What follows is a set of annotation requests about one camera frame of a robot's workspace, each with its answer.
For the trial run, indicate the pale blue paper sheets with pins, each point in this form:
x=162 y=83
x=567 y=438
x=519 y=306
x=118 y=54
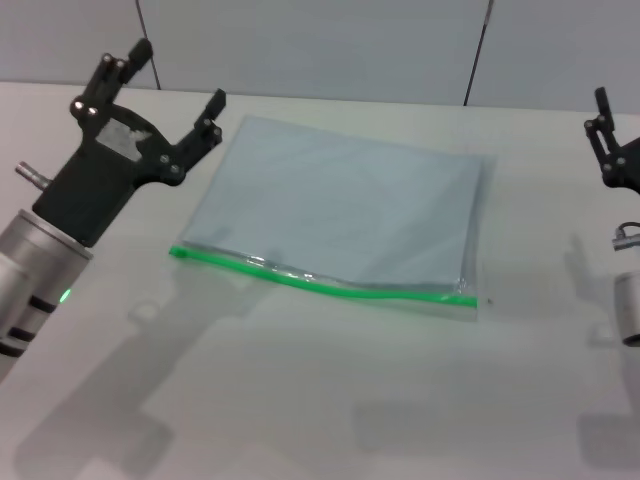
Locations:
x=340 y=200

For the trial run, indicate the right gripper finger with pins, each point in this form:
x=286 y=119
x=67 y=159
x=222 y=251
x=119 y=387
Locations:
x=606 y=137

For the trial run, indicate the clear green-zipper document bag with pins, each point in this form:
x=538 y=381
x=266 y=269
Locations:
x=340 y=210

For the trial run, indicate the green zipper slider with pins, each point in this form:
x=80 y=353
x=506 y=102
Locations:
x=181 y=253

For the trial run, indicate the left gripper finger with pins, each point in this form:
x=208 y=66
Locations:
x=102 y=85
x=197 y=142

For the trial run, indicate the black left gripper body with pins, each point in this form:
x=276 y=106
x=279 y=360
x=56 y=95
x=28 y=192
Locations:
x=100 y=180

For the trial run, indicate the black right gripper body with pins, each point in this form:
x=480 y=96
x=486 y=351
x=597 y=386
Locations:
x=627 y=172

